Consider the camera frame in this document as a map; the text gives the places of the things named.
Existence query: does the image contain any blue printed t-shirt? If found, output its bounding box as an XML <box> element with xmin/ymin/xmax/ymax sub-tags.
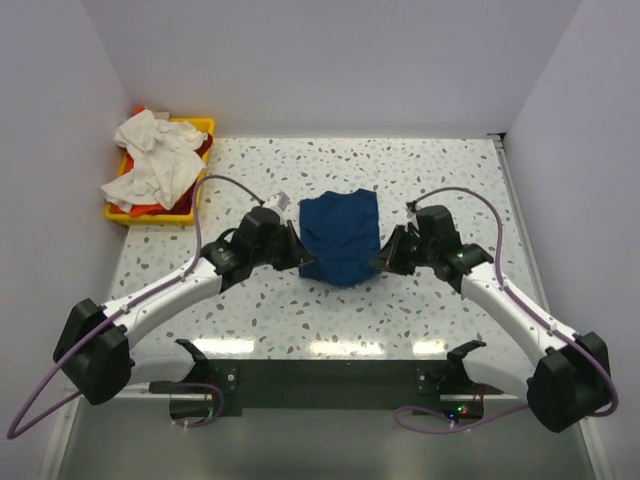
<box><xmin>299</xmin><ymin>189</ymin><xmax>381</xmax><ymax>288</ymax></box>

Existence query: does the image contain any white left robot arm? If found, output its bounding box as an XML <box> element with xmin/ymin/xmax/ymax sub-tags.
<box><xmin>53</xmin><ymin>207</ymin><xmax>314</xmax><ymax>405</ymax></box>

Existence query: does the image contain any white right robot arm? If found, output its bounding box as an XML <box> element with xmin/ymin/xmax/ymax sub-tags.
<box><xmin>369</xmin><ymin>205</ymin><xmax>617</xmax><ymax>432</ymax></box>

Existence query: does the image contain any red t-shirt in bin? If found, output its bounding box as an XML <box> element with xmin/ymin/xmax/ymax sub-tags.
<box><xmin>173</xmin><ymin>133</ymin><xmax>213</xmax><ymax>215</ymax></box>

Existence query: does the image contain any white crumpled t-shirt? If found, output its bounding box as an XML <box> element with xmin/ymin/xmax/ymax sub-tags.
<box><xmin>101</xmin><ymin>109</ymin><xmax>209</xmax><ymax>212</ymax></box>

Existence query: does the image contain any yellow plastic bin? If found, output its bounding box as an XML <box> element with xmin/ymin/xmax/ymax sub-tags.
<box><xmin>104</xmin><ymin>118</ymin><xmax>215</xmax><ymax>227</ymax></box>

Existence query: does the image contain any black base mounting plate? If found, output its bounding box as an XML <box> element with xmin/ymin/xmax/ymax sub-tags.
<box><xmin>149</xmin><ymin>359</ymin><xmax>497</xmax><ymax>421</ymax></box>

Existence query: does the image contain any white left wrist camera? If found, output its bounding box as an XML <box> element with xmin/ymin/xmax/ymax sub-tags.
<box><xmin>262</xmin><ymin>191</ymin><xmax>291</xmax><ymax>215</ymax></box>

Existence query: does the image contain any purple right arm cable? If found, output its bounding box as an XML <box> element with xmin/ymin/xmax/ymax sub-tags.
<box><xmin>394</xmin><ymin>187</ymin><xmax>619</xmax><ymax>434</ymax></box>

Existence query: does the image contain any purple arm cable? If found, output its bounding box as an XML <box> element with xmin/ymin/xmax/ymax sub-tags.
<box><xmin>394</xmin><ymin>187</ymin><xmax>619</xmax><ymax>434</ymax></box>
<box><xmin>7</xmin><ymin>174</ymin><xmax>269</xmax><ymax>440</ymax></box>

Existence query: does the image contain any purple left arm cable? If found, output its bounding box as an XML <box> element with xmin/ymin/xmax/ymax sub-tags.
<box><xmin>7</xmin><ymin>174</ymin><xmax>269</xmax><ymax>440</ymax></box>

